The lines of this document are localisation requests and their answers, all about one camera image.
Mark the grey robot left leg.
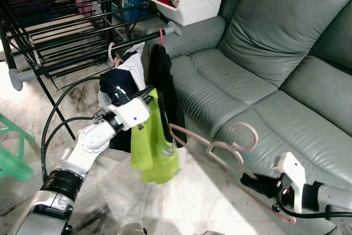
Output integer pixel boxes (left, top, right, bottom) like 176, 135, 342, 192
118, 223, 147, 235

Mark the black shirt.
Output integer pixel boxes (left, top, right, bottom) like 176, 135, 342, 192
147, 43, 188, 147

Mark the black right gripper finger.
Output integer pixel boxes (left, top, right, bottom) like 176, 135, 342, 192
247, 184, 281, 199
240, 173, 278, 187

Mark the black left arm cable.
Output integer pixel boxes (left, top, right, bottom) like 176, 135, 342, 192
41, 73, 119, 183
43, 115, 108, 153

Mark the red cloth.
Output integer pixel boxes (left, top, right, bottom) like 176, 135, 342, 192
156, 0, 179, 8

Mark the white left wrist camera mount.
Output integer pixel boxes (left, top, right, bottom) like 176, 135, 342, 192
113, 96, 152, 132

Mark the black metal drying rack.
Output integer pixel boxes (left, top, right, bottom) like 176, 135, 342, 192
0, 0, 182, 139

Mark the navy and white shirt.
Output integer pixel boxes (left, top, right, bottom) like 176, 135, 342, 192
98, 42, 148, 153

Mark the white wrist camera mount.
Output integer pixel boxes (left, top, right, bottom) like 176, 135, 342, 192
273, 152, 307, 214
113, 96, 152, 132

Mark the grey green leather sofa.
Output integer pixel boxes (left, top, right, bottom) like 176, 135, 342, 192
140, 0, 352, 235

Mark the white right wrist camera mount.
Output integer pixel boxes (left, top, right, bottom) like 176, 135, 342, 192
273, 152, 307, 214

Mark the lime green shirt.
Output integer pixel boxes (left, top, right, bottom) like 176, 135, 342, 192
130, 88, 181, 185

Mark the pale pink plastic hanger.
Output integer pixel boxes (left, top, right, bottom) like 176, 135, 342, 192
107, 42, 126, 69
169, 122, 298, 226

